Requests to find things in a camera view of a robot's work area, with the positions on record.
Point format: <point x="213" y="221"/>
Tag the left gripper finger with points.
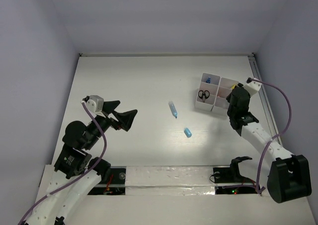
<point x="110" y="106"/>
<point x="125" y="119"/>

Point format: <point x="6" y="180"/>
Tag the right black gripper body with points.
<point x="229" y="111"/>

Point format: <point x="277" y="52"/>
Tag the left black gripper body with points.
<point x="112" y="117"/>

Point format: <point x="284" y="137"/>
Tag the black handled scissors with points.
<point x="203" y="95"/>

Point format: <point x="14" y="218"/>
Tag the blue marker tip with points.
<point x="173" y="109"/>

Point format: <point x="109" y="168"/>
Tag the short blue eraser cap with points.
<point x="187" y="132"/>

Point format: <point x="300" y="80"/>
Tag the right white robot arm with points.
<point x="284" y="175"/>

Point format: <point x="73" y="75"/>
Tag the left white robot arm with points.
<point x="80" y="165"/>

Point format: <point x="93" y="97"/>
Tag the white divided organizer box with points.
<point x="219" y="85"/>

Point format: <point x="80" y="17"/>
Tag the table back edge strip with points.
<point x="163" y="54"/>

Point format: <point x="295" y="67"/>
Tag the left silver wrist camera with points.
<point x="93" y="103"/>

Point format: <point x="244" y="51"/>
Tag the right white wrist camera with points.
<point x="252" y="86"/>

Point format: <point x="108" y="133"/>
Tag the aluminium side rail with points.
<point x="263" y="97"/>

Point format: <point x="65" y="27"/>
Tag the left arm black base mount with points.
<point x="114" y="185"/>

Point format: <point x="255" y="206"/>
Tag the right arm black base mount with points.
<point x="227" y="179"/>

